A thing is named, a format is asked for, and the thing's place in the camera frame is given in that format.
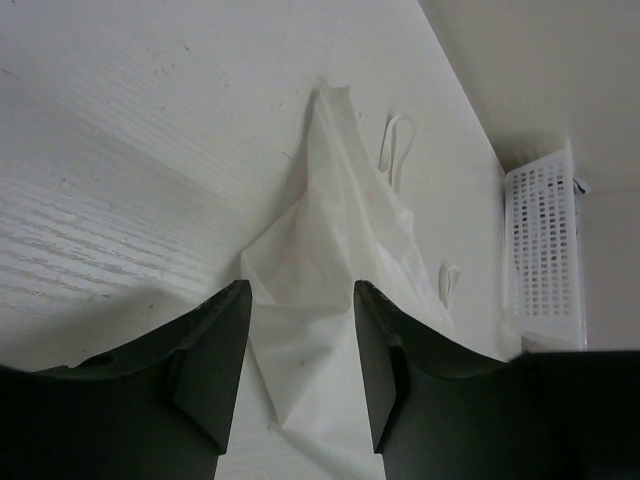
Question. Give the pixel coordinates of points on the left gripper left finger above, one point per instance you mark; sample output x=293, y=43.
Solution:
x=158, y=407

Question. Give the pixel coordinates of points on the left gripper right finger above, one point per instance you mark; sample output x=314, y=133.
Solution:
x=438, y=410

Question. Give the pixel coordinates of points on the white tank top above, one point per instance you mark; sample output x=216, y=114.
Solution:
x=348, y=225

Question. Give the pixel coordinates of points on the grey tank top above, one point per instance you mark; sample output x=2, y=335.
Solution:
x=579, y=188

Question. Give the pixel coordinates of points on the white plastic basket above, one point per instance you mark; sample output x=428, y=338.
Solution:
x=542, y=273

